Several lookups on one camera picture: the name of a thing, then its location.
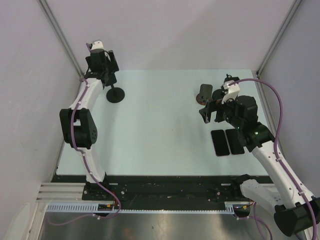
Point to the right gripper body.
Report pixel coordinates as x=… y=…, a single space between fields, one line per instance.
x=224 y=112

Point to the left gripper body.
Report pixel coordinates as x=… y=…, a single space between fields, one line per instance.
x=108 y=66

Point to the black phone stand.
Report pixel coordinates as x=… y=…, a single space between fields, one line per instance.
x=114 y=94
x=220 y=90

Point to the purple-edged phone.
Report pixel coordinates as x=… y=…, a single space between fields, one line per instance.
x=220 y=143

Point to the black phone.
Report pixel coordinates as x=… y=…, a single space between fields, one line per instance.
x=233 y=141

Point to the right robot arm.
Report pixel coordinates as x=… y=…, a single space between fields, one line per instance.
x=294 y=208

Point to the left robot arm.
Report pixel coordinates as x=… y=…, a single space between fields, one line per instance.
x=78 y=126

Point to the brown-based phone stand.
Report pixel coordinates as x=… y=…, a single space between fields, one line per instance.
x=205 y=94

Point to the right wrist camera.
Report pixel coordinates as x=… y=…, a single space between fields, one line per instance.
x=230 y=91

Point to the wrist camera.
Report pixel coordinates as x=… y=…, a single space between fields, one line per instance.
x=95 y=45
x=230 y=91

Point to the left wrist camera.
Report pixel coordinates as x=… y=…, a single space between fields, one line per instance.
x=95 y=45

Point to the left aluminium frame post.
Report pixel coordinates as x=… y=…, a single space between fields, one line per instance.
x=52 y=20

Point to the aluminium frame post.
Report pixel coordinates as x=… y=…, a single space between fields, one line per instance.
x=289 y=17
x=52 y=20

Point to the white cable duct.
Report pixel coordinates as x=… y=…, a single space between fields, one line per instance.
x=107 y=208

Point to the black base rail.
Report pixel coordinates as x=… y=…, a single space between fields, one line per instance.
x=170 y=192

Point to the right aluminium frame post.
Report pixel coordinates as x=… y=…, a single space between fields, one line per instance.
x=289 y=17

